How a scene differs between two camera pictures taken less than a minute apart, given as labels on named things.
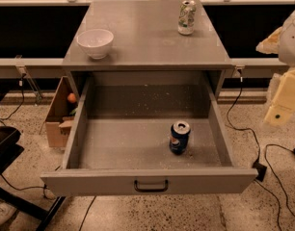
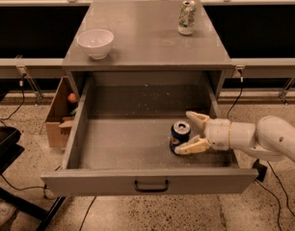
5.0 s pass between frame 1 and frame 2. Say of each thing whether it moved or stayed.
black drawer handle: stayed
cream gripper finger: moved
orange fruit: stayed
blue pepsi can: stayed
